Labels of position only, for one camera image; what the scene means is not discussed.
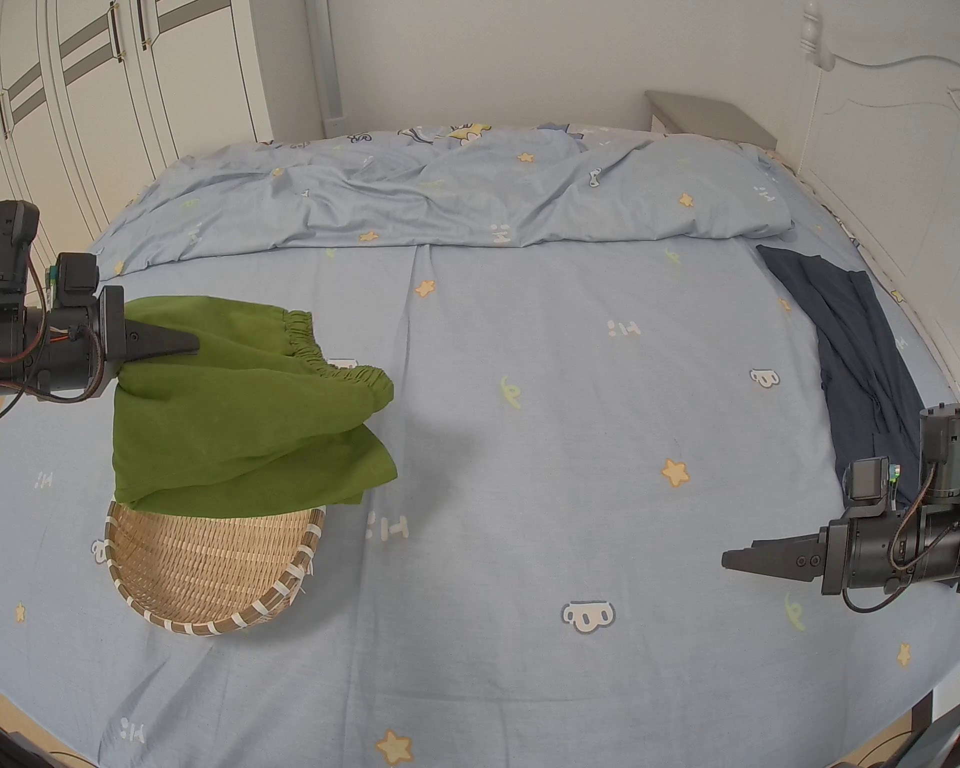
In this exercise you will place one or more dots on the white wardrobe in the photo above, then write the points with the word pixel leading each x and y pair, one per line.
pixel 112 97

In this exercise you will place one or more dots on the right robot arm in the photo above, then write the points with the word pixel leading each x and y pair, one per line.
pixel 943 465

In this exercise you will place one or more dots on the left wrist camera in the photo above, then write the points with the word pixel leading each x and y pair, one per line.
pixel 76 279

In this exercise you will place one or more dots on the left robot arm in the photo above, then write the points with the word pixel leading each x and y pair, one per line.
pixel 15 240

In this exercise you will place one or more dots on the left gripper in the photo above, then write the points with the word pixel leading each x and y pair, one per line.
pixel 75 352

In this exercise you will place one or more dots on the dark blue garment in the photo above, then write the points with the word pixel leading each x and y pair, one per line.
pixel 862 360

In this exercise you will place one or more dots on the pale blue quilt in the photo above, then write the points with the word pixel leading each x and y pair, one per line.
pixel 465 195

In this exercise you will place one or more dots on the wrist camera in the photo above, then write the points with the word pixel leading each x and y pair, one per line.
pixel 870 480
pixel 76 279

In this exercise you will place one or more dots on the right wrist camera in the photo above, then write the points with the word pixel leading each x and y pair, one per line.
pixel 870 480

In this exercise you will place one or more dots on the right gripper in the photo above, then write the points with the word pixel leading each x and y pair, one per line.
pixel 870 551

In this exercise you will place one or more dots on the green shorts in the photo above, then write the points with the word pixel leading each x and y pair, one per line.
pixel 240 427

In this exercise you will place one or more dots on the bed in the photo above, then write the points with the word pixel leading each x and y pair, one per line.
pixel 570 450

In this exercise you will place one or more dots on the grey bedside table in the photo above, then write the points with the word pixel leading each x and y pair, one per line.
pixel 709 120

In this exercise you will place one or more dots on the round woven basket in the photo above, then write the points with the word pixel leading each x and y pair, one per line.
pixel 202 570

